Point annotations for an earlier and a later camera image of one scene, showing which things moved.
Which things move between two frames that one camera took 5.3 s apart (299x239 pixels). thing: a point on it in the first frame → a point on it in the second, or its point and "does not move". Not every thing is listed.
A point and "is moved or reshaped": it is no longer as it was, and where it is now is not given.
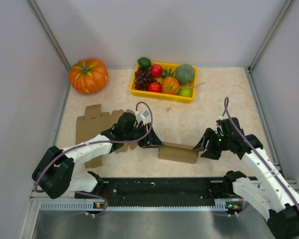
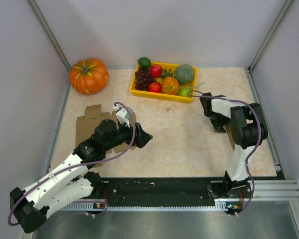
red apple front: x=155 y=86 does not move
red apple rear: x=156 y=70 does not move
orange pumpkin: x=89 y=76 does not move
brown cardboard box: x=178 y=152 is moved or reshaped
